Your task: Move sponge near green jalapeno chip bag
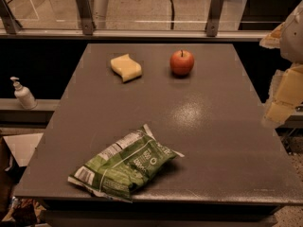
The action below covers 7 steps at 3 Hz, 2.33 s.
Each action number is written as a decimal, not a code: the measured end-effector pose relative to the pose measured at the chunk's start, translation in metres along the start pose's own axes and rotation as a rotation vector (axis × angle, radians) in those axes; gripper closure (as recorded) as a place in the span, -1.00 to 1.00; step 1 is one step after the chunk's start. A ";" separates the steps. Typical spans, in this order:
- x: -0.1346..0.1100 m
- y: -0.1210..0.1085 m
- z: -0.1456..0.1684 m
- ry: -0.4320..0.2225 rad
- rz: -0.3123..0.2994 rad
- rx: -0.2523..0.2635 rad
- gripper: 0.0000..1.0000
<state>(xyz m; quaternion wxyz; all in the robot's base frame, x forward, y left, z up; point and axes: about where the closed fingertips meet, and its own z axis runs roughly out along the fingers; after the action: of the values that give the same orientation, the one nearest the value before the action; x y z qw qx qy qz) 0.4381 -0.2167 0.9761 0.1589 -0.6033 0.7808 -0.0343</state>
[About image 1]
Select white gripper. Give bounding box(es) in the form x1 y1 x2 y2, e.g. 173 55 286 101
259 1 303 129

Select yellow wavy sponge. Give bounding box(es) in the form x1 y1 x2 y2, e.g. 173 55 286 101
111 54 142 82

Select green jalapeno chip bag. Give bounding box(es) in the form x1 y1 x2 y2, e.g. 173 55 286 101
68 124 183 202

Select red apple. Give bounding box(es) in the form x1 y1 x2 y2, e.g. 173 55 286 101
169 50 194 76

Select white pump lotion bottle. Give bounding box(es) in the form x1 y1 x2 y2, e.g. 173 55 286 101
10 77 38 110

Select right metal railing bracket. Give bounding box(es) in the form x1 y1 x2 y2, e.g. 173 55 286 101
205 0 224 37

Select metal railing bracket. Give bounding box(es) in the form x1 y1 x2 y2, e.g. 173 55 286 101
76 0 95 35
205 0 224 37
0 0 22 34

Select white cylindrical post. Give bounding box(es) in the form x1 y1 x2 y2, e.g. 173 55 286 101
65 0 110 29

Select middle metal railing bracket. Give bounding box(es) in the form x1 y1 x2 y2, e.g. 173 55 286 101
76 0 95 35

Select left metal railing bracket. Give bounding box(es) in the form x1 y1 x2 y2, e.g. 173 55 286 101
0 0 22 34

